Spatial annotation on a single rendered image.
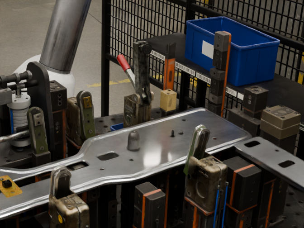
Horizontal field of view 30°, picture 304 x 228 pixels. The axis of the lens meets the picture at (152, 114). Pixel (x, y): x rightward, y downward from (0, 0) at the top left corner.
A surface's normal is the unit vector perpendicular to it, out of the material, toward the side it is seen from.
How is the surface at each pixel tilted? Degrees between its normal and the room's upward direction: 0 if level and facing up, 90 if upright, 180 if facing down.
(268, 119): 89
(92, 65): 0
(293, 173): 0
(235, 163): 0
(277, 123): 89
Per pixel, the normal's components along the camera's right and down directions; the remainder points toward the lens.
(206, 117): 0.04, -0.90
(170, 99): 0.59, 0.37
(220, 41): -0.81, 0.22
